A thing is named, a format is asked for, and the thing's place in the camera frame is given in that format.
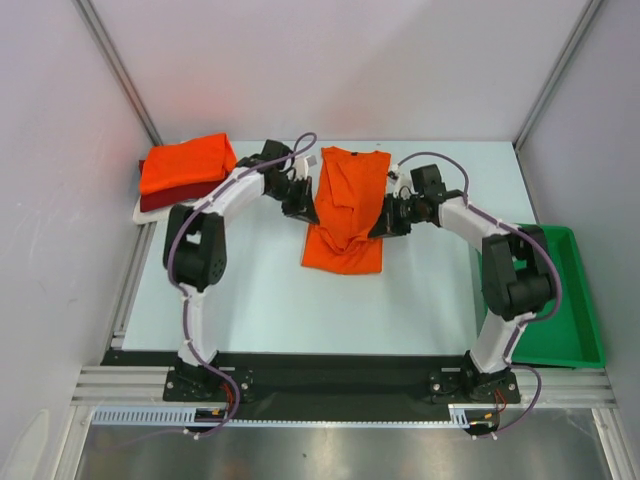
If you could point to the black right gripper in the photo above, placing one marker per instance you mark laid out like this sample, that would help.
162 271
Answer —
393 215

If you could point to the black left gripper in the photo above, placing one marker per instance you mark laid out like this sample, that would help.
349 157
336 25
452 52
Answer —
302 208

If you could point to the orange t-shirt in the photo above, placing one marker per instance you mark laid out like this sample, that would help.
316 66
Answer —
216 147
348 202

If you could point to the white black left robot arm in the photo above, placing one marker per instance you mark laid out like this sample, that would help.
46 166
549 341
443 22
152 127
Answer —
195 252

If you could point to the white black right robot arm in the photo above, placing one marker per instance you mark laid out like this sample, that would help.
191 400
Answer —
518 277

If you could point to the folded orange t-shirt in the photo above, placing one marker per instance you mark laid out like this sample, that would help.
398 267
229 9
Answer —
216 147

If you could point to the folded dark red t-shirt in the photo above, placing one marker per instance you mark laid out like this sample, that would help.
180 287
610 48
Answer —
165 197

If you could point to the folded white t-shirt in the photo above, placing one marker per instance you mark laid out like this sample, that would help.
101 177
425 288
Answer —
141 218

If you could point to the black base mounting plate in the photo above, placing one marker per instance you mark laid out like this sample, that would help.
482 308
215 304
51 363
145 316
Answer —
329 388

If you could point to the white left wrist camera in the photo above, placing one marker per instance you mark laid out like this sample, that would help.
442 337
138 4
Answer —
302 166

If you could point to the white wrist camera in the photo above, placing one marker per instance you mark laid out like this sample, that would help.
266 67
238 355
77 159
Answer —
399 184
302 166

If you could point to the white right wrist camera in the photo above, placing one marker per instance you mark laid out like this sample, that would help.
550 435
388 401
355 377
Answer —
399 184

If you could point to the aluminium frame rail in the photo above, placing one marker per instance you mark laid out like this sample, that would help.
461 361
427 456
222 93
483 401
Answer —
144 386

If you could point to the white slotted cable duct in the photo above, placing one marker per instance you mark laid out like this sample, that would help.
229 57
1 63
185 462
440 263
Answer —
195 417

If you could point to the left corner aluminium post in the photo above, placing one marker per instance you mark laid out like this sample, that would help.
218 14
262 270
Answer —
109 51

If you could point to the corner aluminium post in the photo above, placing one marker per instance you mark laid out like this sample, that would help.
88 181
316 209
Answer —
560 69
109 51

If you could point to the right corner aluminium post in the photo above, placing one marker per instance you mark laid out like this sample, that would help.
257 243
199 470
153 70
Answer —
560 69

